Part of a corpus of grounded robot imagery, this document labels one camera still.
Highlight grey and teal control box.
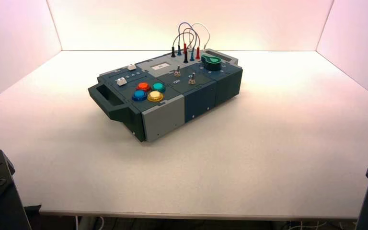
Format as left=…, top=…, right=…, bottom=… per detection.
left=88, top=48, right=244, bottom=142

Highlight yellow round push button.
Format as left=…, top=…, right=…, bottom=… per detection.
left=147, top=91, right=164, bottom=103

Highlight blue round push button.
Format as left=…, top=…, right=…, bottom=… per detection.
left=131, top=90, right=148, bottom=102

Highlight green rotary knob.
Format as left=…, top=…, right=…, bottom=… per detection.
left=201, top=55, right=223, bottom=71

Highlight blue jumper cable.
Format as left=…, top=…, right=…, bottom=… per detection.
left=176, top=22, right=200, bottom=62

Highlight red jumper cable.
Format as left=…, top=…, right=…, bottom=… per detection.
left=183, top=28, right=201, bottom=60

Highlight black jumper cable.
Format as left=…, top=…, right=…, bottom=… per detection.
left=171, top=32, right=189, bottom=64

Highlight white jumper cable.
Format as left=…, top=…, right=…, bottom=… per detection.
left=187, top=23, right=211, bottom=53

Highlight white cable under table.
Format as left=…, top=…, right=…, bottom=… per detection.
left=75, top=216, right=105, bottom=230
left=285, top=221, right=327, bottom=230

